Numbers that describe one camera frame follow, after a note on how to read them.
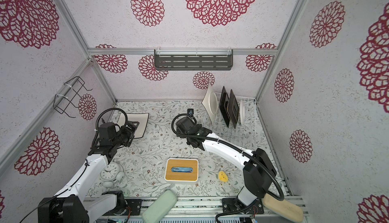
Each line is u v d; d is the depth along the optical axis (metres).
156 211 0.70
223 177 0.81
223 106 0.92
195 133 0.61
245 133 1.03
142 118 1.11
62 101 0.73
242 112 0.97
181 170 0.84
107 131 0.62
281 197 0.38
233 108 0.92
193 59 0.95
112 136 0.66
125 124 0.72
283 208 0.70
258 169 0.40
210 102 0.95
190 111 0.71
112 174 0.80
